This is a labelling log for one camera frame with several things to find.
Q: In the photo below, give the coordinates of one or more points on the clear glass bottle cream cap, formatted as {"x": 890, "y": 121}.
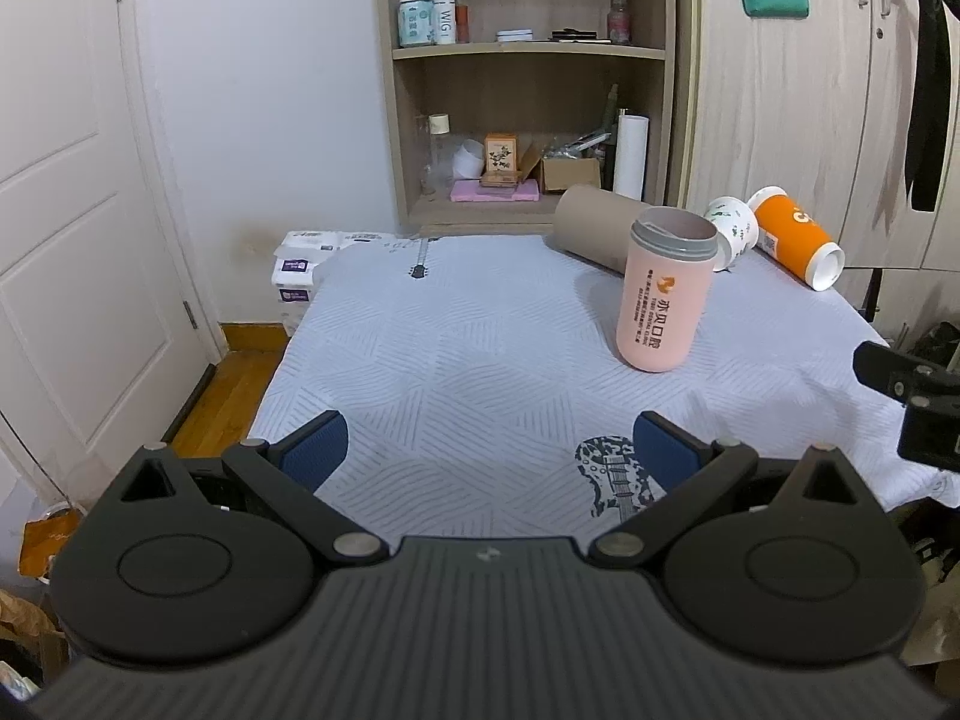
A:
{"x": 437, "y": 157}

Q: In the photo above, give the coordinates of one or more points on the white guitar print bed cover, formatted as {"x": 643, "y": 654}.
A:
{"x": 465, "y": 360}

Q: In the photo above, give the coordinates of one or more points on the open cardboard box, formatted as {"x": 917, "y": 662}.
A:
{"x": 570, "y": 174}

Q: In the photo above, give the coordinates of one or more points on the brown paper bag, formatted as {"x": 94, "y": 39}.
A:
{"x": 26, "y": 634}

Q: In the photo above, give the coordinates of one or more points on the wooden box flower picture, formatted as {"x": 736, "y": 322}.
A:
{"x": 501, "y": 159}

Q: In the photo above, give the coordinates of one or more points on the beige wardrobe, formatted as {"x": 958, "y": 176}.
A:
{"x": 825, "y": 105}

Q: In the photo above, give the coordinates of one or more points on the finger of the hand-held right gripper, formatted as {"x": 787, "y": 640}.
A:
{"x": 885, "y": 369}

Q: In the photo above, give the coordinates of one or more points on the brown cardboard tube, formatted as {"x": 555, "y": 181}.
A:
{"x": 592, "y": 229}

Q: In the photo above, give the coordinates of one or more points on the white bowl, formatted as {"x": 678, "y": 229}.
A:
{"x": 469, "y": 161}

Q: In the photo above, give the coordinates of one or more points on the white door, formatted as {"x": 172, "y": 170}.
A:
{"x": 67, "y": 202}

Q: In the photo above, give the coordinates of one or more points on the black flat case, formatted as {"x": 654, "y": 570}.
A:
{"x": 577, "y": 35}

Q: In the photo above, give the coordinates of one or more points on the teal pump bottle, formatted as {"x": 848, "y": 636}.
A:
{"x": 415, "y": 19}

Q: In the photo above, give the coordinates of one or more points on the orange cup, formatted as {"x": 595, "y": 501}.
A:
{"x": 791, "y": 232}

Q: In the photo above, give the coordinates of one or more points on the pink flat book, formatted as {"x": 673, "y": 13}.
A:
{"x": 495, "y": 191}

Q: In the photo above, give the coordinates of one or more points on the pink glass jar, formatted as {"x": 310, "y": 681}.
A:
{"x": 620, "y": 24}

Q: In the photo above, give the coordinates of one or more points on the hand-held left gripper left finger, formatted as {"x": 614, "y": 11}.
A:
{"x": 319, "y": 451}

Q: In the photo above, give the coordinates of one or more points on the dark green bottle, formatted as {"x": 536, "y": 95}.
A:
{"x": 611, "y": 135}

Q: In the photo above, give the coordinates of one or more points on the pink cup with grey rim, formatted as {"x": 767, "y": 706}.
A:
{"x": 664, "y": 292}

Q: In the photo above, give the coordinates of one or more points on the white paper roll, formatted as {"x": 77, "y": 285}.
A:
{"x": 630, "y": 157}

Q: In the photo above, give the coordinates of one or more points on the white tall bottle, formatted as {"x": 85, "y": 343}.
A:
{"x": 445, "y": 15}

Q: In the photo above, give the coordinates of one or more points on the wooden shelf unit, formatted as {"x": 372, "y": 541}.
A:
{"x": 525, "y": 82}

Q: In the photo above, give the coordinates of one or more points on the black ribbon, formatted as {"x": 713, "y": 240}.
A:
{"x": 928, "y": 112}

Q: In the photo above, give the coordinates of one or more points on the white floral cup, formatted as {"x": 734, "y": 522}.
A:
{"x": 733, "y": 229}

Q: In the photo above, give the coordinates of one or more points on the white round tin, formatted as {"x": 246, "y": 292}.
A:
{"x": 514, "y": 34}

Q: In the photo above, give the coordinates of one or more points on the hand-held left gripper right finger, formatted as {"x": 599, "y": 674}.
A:
{"x": 664, "y": 454}

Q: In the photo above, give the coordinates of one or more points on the orange bag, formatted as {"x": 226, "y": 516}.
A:
{"x": 45, "y": 544}

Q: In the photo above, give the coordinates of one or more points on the white tissue pack purple label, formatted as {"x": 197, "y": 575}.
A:
{"x": 296, "y": 281}

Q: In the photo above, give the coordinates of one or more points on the small red bottle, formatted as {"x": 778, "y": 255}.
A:
{"x": 463, "y": 24}

